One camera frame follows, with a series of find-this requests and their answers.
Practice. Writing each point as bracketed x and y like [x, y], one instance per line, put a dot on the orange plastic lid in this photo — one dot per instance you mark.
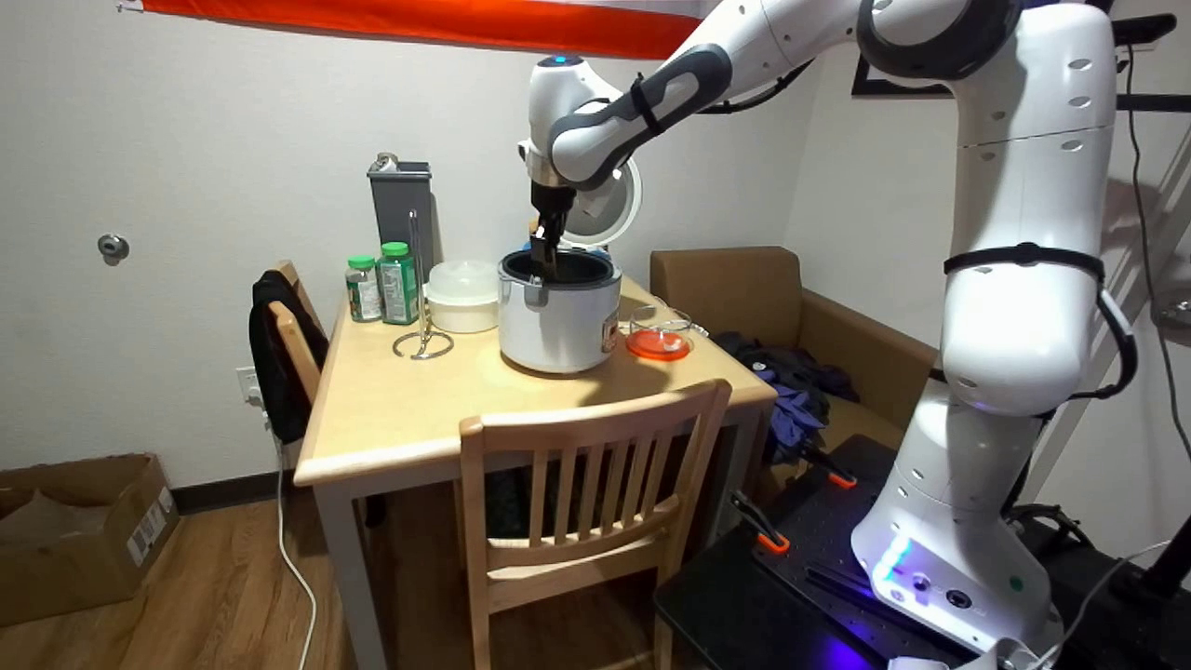
[647, 343]

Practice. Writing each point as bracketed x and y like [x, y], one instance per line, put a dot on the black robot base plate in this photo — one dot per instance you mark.
[809, 610]

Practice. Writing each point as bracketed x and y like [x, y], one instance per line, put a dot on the metal wire rack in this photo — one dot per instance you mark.
[423, 343]

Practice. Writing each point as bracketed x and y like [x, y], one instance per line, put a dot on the chair with black jacket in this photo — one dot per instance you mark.
[289, 353]

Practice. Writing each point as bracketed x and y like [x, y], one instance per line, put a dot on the red wall banner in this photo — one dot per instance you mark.
[590, 29]

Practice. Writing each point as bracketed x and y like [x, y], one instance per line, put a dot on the purple cloth pile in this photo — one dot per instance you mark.
[802, 391]

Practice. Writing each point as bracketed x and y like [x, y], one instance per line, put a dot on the white plastic container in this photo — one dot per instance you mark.
[461, 297]

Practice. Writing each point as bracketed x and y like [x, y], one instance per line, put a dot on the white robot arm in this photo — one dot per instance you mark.
[1026, 282]

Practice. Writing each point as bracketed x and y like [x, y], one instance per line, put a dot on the framed wall picture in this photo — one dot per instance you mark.
[874, 85]

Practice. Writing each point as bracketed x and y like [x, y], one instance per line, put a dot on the cardboard box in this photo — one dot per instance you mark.
[79, 533]

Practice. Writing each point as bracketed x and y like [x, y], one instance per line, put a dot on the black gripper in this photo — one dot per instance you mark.
[550, 205]

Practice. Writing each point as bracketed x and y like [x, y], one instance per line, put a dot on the wooden chair near robot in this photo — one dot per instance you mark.
[612, 494]

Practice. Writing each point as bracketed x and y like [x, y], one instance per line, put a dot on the brown sofa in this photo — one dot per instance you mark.
[755, 297]

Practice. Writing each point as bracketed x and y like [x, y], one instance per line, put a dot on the light wooden table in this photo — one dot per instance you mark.
[384, 426]

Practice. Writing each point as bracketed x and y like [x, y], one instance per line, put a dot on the white rice cooker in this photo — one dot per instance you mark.
[560, 323]

